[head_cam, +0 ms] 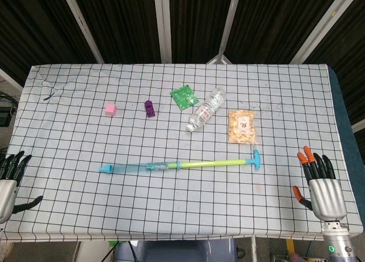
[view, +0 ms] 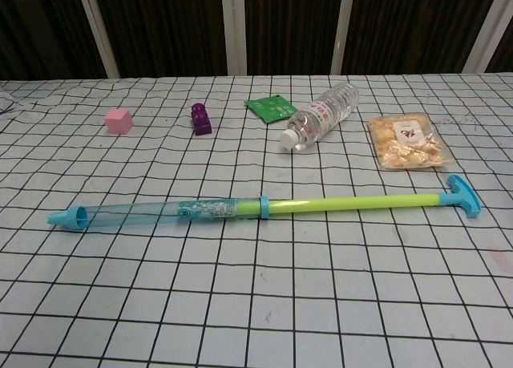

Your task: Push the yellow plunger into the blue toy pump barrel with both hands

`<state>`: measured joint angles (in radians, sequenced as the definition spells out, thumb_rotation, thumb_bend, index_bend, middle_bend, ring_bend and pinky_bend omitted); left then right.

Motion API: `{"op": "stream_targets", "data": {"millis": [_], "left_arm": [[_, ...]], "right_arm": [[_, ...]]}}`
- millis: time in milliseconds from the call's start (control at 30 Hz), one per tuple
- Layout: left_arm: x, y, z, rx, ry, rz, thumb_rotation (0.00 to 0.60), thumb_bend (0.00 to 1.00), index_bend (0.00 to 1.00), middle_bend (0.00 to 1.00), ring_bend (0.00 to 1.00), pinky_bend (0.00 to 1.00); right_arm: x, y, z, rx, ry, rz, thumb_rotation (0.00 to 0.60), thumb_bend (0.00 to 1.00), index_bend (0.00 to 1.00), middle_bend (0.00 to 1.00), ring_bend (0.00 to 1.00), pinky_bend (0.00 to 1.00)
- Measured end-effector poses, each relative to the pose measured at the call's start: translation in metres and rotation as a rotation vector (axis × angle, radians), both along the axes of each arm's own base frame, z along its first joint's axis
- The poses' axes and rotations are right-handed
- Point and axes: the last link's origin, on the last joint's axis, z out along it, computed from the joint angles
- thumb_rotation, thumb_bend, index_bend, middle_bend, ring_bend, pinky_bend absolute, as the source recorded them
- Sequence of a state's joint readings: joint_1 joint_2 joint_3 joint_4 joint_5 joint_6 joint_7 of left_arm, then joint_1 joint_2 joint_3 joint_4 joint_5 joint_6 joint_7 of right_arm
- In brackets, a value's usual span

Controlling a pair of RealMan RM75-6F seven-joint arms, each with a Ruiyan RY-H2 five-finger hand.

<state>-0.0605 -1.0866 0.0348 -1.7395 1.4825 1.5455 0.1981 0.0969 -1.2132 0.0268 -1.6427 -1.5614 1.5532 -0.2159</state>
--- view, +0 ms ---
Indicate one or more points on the blue and green water pump toy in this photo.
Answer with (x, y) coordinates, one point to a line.
(320, 203)

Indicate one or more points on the clear plastic water bottle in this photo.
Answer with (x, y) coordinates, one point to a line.
(320, 113)

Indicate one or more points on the green foil sachet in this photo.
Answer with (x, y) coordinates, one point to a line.
(270, 108)

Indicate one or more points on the purple toy building block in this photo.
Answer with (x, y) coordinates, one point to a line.
(201, 123)

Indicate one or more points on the white black checkered tablecloth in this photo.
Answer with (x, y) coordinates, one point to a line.
(256, 288)

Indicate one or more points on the pink cube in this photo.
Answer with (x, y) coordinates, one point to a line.
(118, 121)

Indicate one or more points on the clear snack bag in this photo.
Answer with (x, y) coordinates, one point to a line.
(405, 143)

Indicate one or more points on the white frame post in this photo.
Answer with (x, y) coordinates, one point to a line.
(233, 27)
(98, 31)
(344, 27)
(487, 27)

